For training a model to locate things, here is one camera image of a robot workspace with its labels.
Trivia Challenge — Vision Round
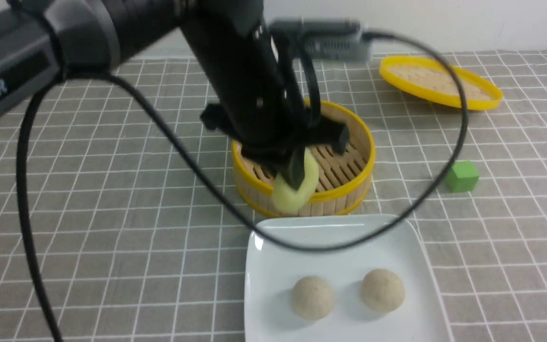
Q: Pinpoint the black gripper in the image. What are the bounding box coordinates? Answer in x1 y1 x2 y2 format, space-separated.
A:
200 32 349 189

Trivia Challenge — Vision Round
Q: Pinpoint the yellow steamed bun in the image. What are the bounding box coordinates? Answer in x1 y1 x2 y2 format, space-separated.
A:
272 150 320 213

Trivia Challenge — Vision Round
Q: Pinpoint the beige steamed bun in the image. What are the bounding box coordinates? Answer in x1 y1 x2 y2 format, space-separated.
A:
360 269 406 313
291 276 336 321

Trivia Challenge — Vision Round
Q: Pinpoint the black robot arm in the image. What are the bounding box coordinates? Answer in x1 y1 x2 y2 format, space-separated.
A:
0 0 349 188

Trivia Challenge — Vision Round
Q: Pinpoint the white square plate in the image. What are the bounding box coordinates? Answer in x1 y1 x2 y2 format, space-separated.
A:
245 221 453 342

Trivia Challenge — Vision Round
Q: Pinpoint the bamboo steamer basket yellow rim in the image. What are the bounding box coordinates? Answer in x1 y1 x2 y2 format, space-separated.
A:
231 100 376 217

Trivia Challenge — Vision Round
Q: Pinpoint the steamer lid yellow rim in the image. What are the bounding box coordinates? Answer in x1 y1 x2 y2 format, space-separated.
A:
378 56 504 111

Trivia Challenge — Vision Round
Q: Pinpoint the green wooden cube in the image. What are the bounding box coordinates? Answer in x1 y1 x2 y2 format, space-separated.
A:
445 160 480 193

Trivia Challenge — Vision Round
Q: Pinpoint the grey checked tablecloth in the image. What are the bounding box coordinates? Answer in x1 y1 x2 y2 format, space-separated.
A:
0 51 547 342

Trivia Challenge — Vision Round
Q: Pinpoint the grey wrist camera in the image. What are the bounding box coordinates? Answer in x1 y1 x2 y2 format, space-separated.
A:
269 18 371 63

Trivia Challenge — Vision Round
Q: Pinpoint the black camera cable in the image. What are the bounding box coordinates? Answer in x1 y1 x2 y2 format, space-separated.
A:
16 29 469 342

